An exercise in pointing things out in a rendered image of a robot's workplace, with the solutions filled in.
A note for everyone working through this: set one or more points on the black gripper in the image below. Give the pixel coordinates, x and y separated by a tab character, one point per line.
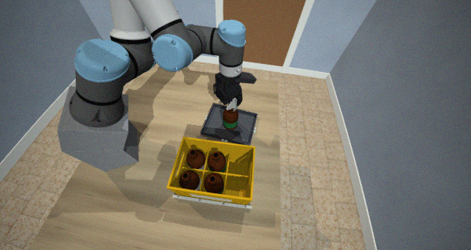
231	94

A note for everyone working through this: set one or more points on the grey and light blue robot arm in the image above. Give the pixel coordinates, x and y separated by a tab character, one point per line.
101	65

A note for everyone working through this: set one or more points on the yellow divided crate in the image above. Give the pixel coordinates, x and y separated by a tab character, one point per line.
240	159

